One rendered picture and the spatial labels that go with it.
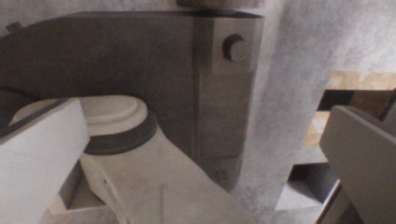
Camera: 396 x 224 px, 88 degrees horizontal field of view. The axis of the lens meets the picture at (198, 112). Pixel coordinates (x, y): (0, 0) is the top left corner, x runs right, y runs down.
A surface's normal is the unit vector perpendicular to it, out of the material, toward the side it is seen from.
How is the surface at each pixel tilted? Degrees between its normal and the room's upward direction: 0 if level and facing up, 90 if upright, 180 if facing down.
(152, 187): 90
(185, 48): 0
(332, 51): 0
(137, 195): 90
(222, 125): 0
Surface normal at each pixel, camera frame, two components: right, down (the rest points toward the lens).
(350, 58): 0.17, 0.49
